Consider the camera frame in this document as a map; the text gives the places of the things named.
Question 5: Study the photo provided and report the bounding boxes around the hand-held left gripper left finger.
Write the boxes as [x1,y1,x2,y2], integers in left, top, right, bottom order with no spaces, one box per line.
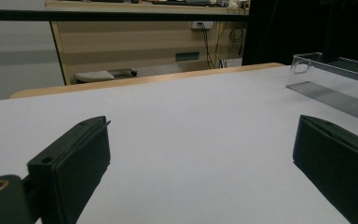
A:
[27,115,112,224]

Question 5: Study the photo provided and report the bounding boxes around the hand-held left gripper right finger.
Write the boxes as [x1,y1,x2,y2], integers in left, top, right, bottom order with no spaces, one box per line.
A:
[292,114,358,224]

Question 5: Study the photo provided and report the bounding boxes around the clear plastic box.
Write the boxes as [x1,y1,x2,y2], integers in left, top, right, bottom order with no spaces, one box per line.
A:
[284,51,358,127]

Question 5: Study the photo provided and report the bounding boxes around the grey chair base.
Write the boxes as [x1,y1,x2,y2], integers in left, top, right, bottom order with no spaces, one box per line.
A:
[74,67,139,84]

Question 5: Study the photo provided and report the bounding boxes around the wooden table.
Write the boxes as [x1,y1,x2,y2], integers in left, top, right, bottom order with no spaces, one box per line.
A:
[10,62,286,100]

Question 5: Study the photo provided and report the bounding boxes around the white table cover sheet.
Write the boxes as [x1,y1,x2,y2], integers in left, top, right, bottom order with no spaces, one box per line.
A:
[0,64,358,224]

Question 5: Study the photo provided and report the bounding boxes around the light wooden desk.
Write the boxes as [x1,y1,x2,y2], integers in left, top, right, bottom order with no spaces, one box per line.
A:
[44,0,252,86]

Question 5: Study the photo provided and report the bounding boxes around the black curtain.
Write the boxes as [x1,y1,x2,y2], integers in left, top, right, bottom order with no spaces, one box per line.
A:
[241,0,358,67]

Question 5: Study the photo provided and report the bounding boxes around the black horizontal frame bar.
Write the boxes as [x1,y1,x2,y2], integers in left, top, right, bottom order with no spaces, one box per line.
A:
[0,8,252,22]

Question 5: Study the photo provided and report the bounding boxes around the bundle of hanging cables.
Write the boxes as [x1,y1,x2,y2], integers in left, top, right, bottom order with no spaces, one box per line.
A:
[198,1,250,70]

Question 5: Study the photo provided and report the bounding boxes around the white wall socket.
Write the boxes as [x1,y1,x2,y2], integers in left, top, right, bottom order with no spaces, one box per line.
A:
[190,21,214,31]

